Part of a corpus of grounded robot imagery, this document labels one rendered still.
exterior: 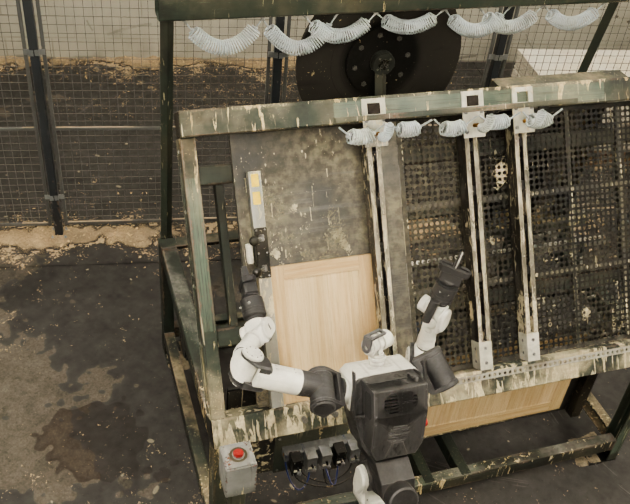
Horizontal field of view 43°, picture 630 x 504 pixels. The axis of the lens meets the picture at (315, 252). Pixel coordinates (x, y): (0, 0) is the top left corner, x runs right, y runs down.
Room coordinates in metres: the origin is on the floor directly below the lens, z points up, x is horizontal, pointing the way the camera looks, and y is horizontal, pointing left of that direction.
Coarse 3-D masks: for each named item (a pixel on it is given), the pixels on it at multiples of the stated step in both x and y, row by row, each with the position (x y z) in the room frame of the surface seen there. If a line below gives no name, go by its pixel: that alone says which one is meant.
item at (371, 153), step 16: (384, 112) 2.87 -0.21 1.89; (384, 128) 2.73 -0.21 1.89; (368, 144) 2.78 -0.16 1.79; (384, 144) 2.80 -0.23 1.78; (368, 160) 2.78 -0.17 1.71; (368, 176) 2.75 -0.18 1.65; (368, 192) 2.73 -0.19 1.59; (368, 208) 2.71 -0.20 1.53; (384, 208) 2.70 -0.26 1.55; (368, 224) 2.69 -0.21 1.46; (384, 224) 2.66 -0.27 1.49; (384, 240) 2.63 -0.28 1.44; (384, 256) 2.59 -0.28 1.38; (384, 272) 2.57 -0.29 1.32; (384, 288) 2.52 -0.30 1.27; (384, 304) 2.48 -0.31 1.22; (384, 320) 2.45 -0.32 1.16; (384, 352) 2.38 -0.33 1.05
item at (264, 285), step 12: (252, 204) 2.56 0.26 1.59; (252, 216) 2.54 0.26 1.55; (264, 216) 2.55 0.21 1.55; (252, 228) 2.53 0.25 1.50; (264, 288) 2.39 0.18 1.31; (264, 300) 2.37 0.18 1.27; (276, 336) 2.30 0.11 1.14; (264, 348) 2.28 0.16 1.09; (276, 348) 2.28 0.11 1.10; (276, 360) 2.25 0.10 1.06; (276, 396) 2.17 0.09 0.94
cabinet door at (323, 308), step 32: (352, 256) 2.59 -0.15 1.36; (288, 288) 2.44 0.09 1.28; (320, 288) 2.48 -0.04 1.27; (352, 288) 2.52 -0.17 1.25; (288, 320) 2.37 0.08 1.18; (320, 320) 2.41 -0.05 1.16; (352, 320) 2.45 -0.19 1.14; (288, 352) 2.30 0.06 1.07; (320, 352) 2.34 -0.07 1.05; (352, 352) 2.38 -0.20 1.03
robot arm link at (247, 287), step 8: (240, 280) 2.28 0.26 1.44; (248, 280) 2.25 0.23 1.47; (256, 280) 2.27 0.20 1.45; (240, 288) 2.27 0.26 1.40; (248, 288) 2.24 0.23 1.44; (256, 288) 2.25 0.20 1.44; (248, 296) 2.21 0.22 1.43; (256, 296) 2.21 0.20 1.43; (240, 304) 2.20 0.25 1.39; (248, 304) 2.18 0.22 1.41; (256, 304) 2.18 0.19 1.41; (264, 304) 2.22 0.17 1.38
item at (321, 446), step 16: (304, 432) 2.12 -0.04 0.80; (320, 432) 2.14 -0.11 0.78; (336, 432) 2.17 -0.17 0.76; (288, 448) 2.08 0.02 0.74; (304, 448) 2.09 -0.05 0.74; (320, 448) 2.08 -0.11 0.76; (336, 448) 2.09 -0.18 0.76; (352, 448) 2.10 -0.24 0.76; (288, 464) 2.04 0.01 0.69; (304, 464) 2.04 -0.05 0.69; (320, 464) 2.05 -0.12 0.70; (336, 464) 2.06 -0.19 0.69; (336, 480) 2.05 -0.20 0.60
